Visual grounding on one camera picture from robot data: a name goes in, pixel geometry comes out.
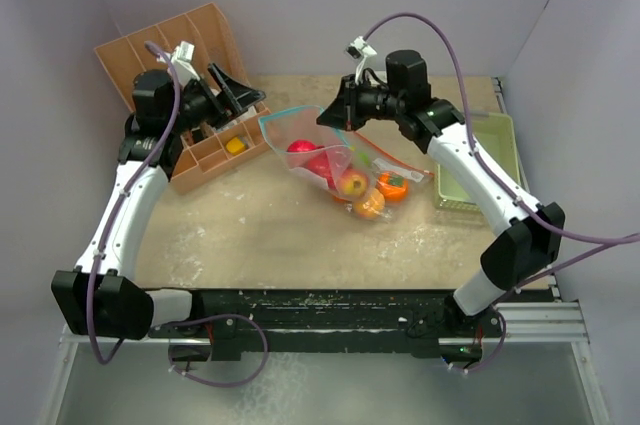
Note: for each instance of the clear bag blue zipper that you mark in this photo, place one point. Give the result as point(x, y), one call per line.
point(281, 128)

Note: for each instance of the yellow grey block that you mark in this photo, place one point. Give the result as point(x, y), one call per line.
point(236, 146)

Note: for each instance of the pink desk organizer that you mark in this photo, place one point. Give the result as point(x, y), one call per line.
point(139, 66)

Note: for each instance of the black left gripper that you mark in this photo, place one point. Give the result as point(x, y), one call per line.
point(243, 97)

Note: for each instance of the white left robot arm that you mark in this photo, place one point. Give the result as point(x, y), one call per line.
point(98, 296)

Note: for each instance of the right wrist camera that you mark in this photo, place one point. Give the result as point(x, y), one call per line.
point(359, 49)

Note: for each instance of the fake yellow orange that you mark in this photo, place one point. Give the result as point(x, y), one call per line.
point(372, 206)

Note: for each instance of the fake orange persimmon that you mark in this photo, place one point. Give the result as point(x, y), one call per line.
point(394, 187)

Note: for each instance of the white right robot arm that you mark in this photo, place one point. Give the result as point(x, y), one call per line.
point(527, 233)

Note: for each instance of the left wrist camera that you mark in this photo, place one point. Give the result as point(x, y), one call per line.
point(182, 57)

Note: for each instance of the red fake pepper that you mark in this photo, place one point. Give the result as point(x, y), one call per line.
point(330, 163)

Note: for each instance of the clear bag red zipper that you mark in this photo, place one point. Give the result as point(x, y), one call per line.
point(383, 161)

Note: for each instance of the green fake fruit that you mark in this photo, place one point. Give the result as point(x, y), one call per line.
point(361, 158)

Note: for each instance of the green perforated basket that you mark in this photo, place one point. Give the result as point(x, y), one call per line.
point(477, 165)

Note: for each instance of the red yellow fake apple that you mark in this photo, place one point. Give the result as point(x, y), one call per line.
point(352, 183)

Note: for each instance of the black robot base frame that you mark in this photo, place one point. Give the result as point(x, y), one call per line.
point(421, 323)

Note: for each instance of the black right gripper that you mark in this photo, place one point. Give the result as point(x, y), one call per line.
point(344, 113)

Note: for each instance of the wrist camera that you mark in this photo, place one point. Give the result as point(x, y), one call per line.
point(182, 57)
point(359, 49)

